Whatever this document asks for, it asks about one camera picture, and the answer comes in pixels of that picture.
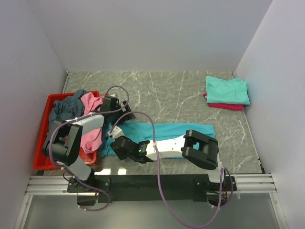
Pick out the cyan blue t-shirt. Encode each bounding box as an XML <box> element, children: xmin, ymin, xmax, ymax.
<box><xmin>98</xmin><ymin>122</ymin><xmax>216</xmax><ymax>157</ymax></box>

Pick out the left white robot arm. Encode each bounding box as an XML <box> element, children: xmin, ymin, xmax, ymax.
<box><xmin>42</xmin><ymin>95</ymin><xmax>131</xmax><ymax>192</ymax></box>

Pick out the red plastic bin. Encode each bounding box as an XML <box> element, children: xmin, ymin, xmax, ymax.
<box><xmin>32</xmin><ymin>90</ymin><xmax>101</xmax><ymax>170</ymax></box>

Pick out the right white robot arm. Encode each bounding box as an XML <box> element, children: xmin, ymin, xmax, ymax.
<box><xmin>108</xmin><ymin>127</ymin><xmax>226</xmax><ymax>190</ymax></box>

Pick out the folded magenta t-shirt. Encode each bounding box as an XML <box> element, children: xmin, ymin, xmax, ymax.
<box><xmin>208</xmin><ymin>103</ymin><xmax>244</xmax><ymax>111</ymax></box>

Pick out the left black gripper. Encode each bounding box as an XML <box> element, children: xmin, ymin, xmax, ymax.
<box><xmin>111</xmin><ymin>101</ymin><xmax>135</xmax><ymax>127</ymax></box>

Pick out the dark grey t-shirt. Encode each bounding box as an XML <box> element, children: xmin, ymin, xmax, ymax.
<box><xmin>49</xmin><ymin>89</ymin><xmax>87</xmax><ymax>130</ymax></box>

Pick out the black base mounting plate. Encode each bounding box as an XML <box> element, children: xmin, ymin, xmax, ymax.
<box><xmin>66</xmin><ymin>174</ymin><xmax>238</xmax><ymax>206</ymax></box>

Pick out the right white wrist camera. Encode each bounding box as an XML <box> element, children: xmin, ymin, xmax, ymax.
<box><xmin>107</xmin><ymin>126</ymin><xmax>124</xmax><ymax>139</ymax></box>

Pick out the aluminium frame rail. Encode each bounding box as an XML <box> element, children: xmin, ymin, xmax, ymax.
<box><xmin>25</xmin><ymin>174</ymin><xmax>277</xmax><ymax>195</ymax></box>

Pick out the folded mint green t-shirt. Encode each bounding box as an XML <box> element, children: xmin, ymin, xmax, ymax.
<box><xmin>205</xmin><ymin>76</ymin><xmax>250</xmax><ymax>105</ymax></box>

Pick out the pink t-shirt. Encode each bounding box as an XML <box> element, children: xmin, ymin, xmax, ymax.
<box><xmin>81</xmin><ymin>92</ymin><xmax>103</xmax><ymax>154</ymax></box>

